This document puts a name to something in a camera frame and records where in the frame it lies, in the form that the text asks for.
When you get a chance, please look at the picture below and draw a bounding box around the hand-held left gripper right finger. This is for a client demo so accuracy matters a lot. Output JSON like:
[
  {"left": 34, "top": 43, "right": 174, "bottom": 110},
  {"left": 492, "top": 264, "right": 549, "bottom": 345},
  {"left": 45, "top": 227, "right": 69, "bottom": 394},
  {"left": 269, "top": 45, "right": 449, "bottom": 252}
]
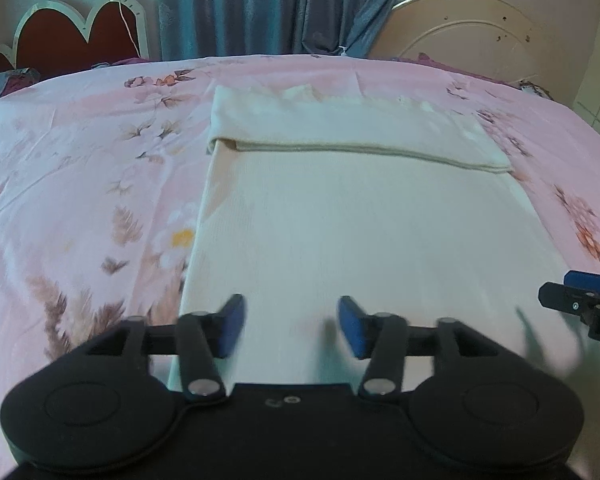
[{"left": 335, "top": 295, "right": 502, "bottom": 404}]

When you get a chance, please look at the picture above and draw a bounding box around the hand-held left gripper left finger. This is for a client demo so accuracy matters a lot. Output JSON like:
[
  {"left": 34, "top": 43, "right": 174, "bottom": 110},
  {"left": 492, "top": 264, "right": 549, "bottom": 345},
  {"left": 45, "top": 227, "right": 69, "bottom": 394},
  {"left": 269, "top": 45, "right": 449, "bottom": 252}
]
[{"left": 85, "top": 293, "right": 247, "bottom": 404}]

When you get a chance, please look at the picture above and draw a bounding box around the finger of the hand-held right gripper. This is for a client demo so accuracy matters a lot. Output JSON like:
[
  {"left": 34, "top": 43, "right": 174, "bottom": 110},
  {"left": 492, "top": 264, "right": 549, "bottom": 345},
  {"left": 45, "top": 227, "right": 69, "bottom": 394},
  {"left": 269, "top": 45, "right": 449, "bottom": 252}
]
[
  {"left": 564, "top": 269, "right": 600, "bottom": 297},
  {"left": 538, "top": 281, "right": 600, "bottom": 319}
]

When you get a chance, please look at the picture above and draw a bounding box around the cream towel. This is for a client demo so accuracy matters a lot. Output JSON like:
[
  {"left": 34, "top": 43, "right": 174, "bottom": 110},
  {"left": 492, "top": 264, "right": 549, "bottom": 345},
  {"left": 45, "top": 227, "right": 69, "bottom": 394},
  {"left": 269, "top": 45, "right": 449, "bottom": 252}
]
[{"left": 180, "top": 84, "right": 600, "bottom": 397}]

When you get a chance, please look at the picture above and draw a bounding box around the patterned pillow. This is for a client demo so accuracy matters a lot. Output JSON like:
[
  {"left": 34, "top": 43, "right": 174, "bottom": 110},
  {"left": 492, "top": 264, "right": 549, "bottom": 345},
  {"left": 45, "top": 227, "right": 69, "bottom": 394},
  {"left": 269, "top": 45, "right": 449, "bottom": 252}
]
[{"left": 517, "top": 80, "right": 552, "bottom": 100}]

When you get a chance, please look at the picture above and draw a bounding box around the pink floral bed sheet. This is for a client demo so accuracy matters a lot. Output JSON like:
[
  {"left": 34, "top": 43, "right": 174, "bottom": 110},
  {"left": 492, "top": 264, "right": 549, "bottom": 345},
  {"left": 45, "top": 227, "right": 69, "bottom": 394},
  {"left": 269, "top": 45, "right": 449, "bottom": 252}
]
[{"left": 0, "top": 52, "right": 600, "bottom": 462}]

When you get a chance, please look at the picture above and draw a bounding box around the purple blanket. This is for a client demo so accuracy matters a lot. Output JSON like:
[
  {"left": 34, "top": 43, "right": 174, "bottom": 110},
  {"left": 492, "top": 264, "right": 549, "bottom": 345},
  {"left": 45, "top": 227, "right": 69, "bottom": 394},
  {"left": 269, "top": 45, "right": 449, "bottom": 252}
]
[{"left": 392, "top": 51, "right": 524, "bottom": 89}]

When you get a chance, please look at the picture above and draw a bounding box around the cream round headboard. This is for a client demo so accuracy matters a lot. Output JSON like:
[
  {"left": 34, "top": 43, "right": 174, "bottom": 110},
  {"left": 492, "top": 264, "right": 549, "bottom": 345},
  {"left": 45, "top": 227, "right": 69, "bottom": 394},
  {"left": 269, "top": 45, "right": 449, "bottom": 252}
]
[{"left": 370, "top": 0, "right": 577, "bottom": 97}]

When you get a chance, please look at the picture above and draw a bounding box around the blue-grey long curtain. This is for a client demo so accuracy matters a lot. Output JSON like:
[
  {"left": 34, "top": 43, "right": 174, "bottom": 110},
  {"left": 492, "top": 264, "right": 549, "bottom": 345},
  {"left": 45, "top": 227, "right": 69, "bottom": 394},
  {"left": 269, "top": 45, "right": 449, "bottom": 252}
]
[{"left": 155, "top": 0, "right": 417, "bottom": 59}]

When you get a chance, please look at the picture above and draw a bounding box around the maroon cloth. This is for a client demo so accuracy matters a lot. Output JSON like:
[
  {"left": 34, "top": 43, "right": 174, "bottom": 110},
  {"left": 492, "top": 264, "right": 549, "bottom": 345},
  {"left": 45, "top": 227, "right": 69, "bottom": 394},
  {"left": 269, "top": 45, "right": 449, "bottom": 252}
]
[{"left": 2, "top": 67, "right": 42, "bottom": 95}]

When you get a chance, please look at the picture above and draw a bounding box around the red scalloped headboard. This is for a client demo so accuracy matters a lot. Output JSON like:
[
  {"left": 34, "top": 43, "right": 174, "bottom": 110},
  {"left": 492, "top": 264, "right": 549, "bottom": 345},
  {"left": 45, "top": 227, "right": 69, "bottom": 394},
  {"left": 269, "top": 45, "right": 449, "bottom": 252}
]
[{"left": 0, "top": 0, "right": 151, "bottom": 82}]

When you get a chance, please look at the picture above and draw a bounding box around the white charging cable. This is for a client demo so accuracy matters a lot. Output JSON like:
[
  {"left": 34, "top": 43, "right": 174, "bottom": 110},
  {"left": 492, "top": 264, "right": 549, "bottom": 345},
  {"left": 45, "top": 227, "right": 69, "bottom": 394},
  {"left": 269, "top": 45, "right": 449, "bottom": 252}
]
[{"left": 114, "top": 0, "right": 149, "bottom": 57}]

